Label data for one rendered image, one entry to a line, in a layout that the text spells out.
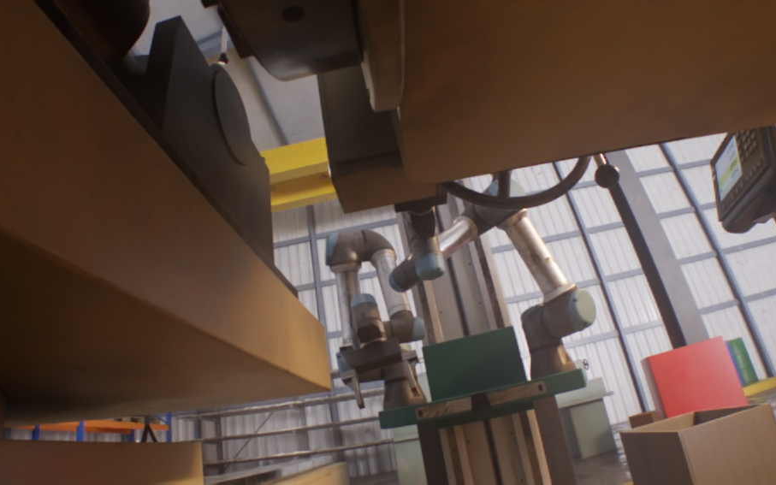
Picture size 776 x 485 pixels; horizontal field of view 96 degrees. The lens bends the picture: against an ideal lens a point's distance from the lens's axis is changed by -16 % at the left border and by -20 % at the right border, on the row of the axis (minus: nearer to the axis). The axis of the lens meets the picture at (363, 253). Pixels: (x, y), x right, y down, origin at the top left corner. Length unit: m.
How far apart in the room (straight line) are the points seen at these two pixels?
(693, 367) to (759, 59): 3.89
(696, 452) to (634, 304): 9.31
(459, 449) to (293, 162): 7.34
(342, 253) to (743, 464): 1.67
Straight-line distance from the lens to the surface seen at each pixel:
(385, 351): 1.08
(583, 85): 0.48
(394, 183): 0.60
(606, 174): 0.61
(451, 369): 1.55
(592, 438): 6.09
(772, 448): 2.09
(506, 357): 1.54
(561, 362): 1.41
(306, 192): 9.27
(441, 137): 0.46
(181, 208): 0.28
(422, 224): 1.04
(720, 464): 1.96
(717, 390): 4.42
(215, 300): 0.29
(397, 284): 1.21
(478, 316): 1.66
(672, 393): 4.33
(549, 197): 0.81
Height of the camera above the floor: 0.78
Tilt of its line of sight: 24 degrees up
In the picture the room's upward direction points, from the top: 9 degrees counter-clockwise
